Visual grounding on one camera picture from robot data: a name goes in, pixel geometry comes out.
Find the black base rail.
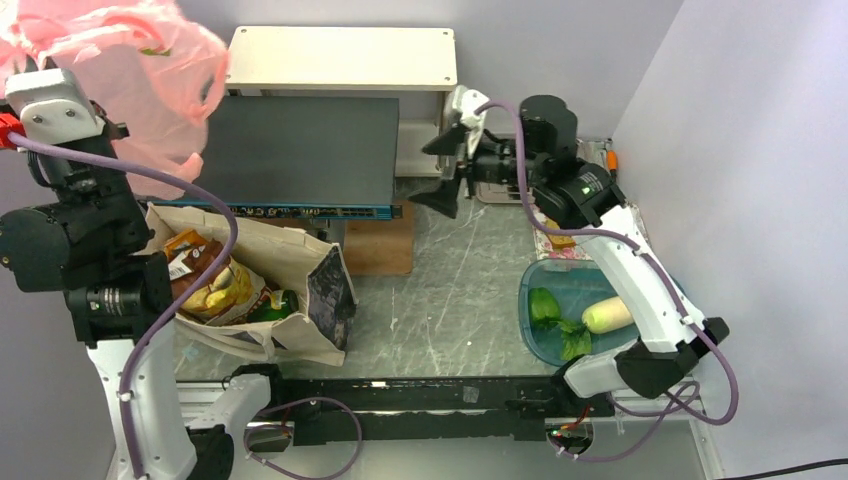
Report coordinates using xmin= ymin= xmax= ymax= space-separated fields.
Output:
xmin=254 ymin=375 xmax=614 ymax=446

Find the green pepper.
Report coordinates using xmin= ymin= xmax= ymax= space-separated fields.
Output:
xmin=528 ymin=287 xmax=562 ymax=328

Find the dark blue network switch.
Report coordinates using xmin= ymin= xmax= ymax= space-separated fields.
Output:
xmin=142 ymin=94 xmax=403 ymax=221

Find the beige canvas tote bag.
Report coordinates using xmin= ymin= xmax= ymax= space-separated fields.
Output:
xmin=172 ymin=218 xmax=358 ymax=367

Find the yellow snack packet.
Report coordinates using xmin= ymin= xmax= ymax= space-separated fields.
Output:
xmin=179 ymin=260 xmax=269 ymax=326

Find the orange handled screwdriver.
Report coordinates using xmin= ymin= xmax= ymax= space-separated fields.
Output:
xmin=606 ymin=150 xmax=619 ymax=178

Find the brown bread slice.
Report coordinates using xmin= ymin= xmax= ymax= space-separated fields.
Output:
xmin=546 ymin=234 xmax=576 ymax=250

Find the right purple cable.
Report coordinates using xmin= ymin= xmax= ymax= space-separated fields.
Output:
xmin=473 ymin=100 xmax=740 ymax=464

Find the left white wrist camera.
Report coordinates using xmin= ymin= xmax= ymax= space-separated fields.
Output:
xmin=1 ymin=68 xmax=105 ymax=149

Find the silver metal tray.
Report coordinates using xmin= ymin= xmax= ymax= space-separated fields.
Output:
xmin=471 ymin=135 xmax=604 ymax=206

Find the white radish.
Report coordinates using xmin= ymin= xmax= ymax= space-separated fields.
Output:
xmin=581 ymin=297 xmax=634 ymax=335

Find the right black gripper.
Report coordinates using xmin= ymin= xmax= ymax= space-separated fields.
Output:
xmin=408 ymin=123 xmax=546 ymax=218

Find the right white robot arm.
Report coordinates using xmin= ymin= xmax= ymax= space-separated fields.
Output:
xmin=413 ymin=87 xmax=729 ymax=415

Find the brown snack packet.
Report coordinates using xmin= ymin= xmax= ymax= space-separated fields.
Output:
xmin=168 ymin=240 xmax=223 ymax=281

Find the orange snack packet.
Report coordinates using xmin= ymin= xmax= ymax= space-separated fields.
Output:
xmin=163 ymin=229 xmax=208 ymax=261

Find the teal plastic tray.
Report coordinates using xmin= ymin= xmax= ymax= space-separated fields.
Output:
xmin=518 ymin=259 xmax=616 ymax=367

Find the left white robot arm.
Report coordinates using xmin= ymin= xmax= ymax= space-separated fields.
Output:
xmin=1 ymin=113 xmax=288 ymax=479

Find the pink plastic grocery bag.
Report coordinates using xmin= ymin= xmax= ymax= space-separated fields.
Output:
xmin=1 ymin=1 xmax=229 ymax=182

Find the white two-tier shelf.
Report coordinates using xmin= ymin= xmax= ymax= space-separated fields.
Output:
xmin=227 ymin=26 xmax=458 ymax=177

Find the floral cloth mat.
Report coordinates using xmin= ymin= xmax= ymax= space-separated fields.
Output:
xmin=533 ymin=202 xmax=651 ymax=261

